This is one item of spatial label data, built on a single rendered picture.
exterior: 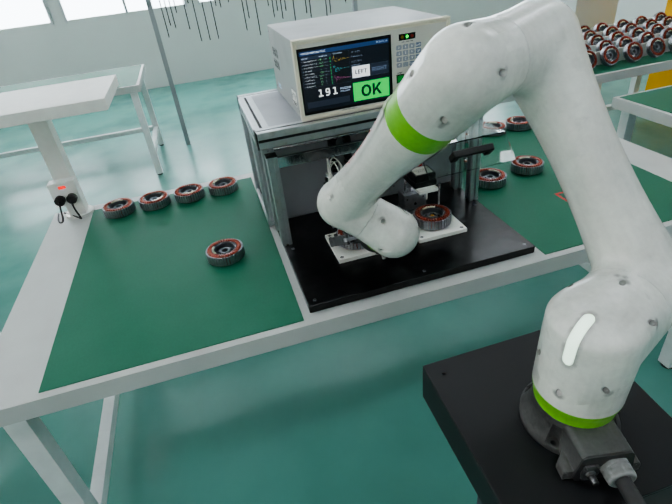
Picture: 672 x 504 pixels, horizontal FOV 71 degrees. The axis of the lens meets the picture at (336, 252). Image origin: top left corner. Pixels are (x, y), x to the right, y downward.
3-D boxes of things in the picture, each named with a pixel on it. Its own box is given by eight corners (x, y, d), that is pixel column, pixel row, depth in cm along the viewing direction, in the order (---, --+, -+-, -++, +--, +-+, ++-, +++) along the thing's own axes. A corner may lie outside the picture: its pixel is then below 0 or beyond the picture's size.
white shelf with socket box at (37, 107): (153, 232, 162) (104, 97, 137) (37, 258, 155) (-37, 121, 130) (155, 192, 191) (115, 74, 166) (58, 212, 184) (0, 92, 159)
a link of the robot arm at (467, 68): (552, 65, 61) (497, -11, 61) (491, 95, 54) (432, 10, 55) (466, 140, 76) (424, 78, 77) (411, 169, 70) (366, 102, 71)
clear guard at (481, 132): (515, 160, 121) (518, 137, 118) (429, 180, 116) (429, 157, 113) (453, 124, 148) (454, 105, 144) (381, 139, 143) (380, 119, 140)
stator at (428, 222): (457, 227, 139) (458, 216, 137) (421, 235, 138) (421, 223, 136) (441, 210, 148) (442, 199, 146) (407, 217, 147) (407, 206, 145)
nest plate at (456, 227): (467, 231, 139) (467, 227, 138) (419, 243, 136) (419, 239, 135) (443, 209, 151) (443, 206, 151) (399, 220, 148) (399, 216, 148)
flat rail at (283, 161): (476, 127, 142) (477, 117, 140) (273, 169, 130) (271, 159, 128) (474, 125, 143) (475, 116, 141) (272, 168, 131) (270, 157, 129)
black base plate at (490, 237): (534, 252, 131) (535, 245, 129) (310, 313, 119) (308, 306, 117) (451, 186, 169) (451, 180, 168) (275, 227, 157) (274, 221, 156)
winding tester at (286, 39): (448, 94, 137) (450, 15, 126) (302, 122, 129) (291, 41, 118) (396, 68, 169) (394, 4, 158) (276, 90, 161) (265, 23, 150)
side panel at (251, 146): (278, 224, 158) (260, 131, 141) (269, 227, 158) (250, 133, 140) (264, 191, 181) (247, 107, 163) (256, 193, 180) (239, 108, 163)
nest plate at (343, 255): (390, 251, 134) (389, 247, 134) (339, 264, 132) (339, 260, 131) (371, 226, 147) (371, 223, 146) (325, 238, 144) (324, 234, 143)
